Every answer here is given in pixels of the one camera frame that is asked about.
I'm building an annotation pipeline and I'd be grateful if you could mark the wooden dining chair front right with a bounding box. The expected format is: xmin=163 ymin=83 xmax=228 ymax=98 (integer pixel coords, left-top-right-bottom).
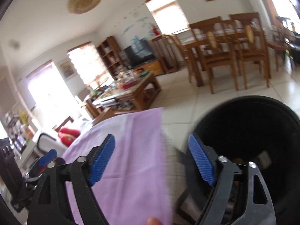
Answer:
xmin=229 ymin=12 xmax=269 ymax=89

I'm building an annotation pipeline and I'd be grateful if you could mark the round ceiling lamp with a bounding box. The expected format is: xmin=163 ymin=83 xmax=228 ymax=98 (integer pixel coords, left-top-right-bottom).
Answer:
xmin=68 ymin=0 xmax=101 ymax=14

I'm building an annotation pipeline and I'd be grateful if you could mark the person's right hand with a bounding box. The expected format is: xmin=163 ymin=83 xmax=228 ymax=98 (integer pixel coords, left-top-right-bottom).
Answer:
xmin=146 ymin=217 xmax=162 ymax=225

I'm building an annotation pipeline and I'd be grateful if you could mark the pink purple tablecloth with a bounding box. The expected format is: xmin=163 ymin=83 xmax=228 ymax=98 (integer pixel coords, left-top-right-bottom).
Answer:
xmin=63 ymin=108 xmax=172 ymax=224

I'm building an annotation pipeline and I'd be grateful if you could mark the wooden chair by doorway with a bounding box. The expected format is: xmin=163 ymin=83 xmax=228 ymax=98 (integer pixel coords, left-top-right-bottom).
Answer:
xmin=267 ymin=16 xmax=291 ymax=72

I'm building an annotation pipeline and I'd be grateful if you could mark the flat screen television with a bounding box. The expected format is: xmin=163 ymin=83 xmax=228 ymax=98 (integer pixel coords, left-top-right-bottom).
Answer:
xmin=124 ymin=38 xmax=156 ymax=68

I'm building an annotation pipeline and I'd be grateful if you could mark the wooden coffee table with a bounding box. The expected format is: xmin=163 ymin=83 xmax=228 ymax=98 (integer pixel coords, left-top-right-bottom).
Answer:
xmin=85 ymin=73 xmax=161 ymax=118

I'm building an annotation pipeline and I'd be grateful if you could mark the wooden side table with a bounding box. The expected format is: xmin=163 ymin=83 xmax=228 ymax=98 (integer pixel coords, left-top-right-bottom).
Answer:
xmin=92 ymin=108 xmax=138 ymax=126

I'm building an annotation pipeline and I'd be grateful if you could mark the wooden dining chair front left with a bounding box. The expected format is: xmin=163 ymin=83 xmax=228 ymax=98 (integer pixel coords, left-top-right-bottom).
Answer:
xmin=189 ymin=17 xmax=239 ymax=94

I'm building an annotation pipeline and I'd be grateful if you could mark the black round trash bin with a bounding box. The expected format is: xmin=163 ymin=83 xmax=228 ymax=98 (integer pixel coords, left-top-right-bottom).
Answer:
xmin=184 ymin=95 xmax=299 ymax=224

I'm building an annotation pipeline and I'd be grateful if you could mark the wooden tv cabinet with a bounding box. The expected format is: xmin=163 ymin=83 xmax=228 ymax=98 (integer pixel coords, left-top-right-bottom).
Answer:
xmin=133 ymin=59 xmax=165 ymax=76

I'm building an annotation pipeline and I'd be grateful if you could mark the wooden bookshelf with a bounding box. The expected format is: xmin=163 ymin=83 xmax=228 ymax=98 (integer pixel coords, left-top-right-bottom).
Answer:
xmin=97 ymin=36 xmax=124 ymax=78

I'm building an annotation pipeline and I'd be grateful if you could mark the wooden dining chair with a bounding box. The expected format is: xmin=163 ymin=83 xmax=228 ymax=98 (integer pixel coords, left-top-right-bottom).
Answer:
xmin=189 ymin=17 xmax=239 ymax=94
xmin=229 ymin=12 xmax=269 ymax=89

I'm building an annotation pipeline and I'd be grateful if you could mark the wooden tall stand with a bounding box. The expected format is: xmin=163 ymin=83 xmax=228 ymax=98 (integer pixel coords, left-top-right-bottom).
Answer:
xmin=151 ymin=34 xmax=179 ymax=74

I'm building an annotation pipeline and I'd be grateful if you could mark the wooden dining table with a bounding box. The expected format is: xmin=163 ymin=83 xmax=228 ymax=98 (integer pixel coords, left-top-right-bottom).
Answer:
xmin=185 ymin=17 xmax=269 ymax=94

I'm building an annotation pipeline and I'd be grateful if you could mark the red cushion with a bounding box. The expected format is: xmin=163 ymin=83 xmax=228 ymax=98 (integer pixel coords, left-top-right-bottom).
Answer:
xmin=58 ymin=127 xmax=81 ymax=147

